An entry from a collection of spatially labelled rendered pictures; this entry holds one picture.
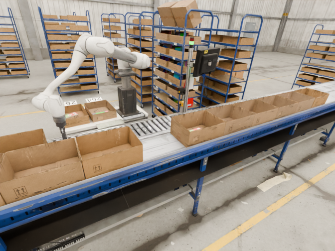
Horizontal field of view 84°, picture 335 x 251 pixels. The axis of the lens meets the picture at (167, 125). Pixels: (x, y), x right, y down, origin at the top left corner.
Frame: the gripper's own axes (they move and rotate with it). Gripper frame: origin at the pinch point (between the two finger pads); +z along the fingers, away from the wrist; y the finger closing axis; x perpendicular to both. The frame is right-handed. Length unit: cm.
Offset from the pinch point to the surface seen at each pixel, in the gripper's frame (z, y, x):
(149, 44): -55, 222, -182
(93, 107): 8, 85, -38
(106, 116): 6, 48, -46
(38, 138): 2.0, 20.4, 20.8
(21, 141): 1.6, 20.0, 32.6
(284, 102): -15, -43, -243
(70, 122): 4.7, 45.5, -6.8
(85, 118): 3, 47, -23
